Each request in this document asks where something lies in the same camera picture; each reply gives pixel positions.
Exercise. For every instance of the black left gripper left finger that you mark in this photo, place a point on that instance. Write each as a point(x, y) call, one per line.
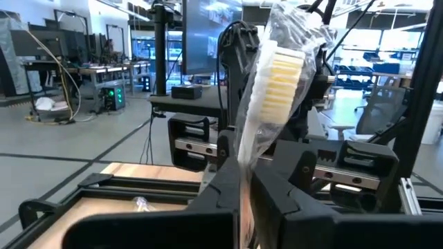
point(207, 231)

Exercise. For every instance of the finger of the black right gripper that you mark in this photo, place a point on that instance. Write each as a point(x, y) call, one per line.
point(294, 162)
point(226, 145)

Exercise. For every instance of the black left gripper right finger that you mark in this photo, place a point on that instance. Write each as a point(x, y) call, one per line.
point(311, 231)

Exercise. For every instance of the packaged yellow-bristled orange toothbrush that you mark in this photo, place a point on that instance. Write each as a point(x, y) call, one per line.
point(277, 83)

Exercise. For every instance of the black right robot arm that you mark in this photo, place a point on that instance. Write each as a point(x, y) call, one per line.
point(242, 52)

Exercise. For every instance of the black desk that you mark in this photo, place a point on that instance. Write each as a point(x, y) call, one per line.
point(194, 105)

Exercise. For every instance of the small black box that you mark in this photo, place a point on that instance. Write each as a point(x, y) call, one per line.
point(187, 92)

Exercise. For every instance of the silver aluminium extrusion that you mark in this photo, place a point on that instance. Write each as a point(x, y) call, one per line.
point(410, 197)

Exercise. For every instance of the packaged blue toothbrush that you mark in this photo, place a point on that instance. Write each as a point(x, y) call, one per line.
point(142, 204)

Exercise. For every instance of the grey mesh office chair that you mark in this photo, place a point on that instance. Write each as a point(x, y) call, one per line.
point(384, 110)

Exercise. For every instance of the large dark display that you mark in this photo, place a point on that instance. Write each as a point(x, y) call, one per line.
point(204, 34)

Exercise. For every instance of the black monitor pole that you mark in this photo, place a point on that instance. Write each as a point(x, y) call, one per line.
point(160, 52)

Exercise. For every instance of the blue storage bin shelf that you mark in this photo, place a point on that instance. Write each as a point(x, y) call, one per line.
point(384, 67)

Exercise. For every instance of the computer with green lights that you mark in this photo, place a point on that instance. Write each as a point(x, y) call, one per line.
point(112, 98)

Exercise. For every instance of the grey workbench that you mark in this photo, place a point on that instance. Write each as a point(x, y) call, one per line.
point(100, 71)

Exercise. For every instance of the white bag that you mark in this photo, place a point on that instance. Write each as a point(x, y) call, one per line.
point(48, 103)

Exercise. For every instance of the dark workbench monitors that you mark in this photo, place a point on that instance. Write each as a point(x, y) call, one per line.
point(52, 43)

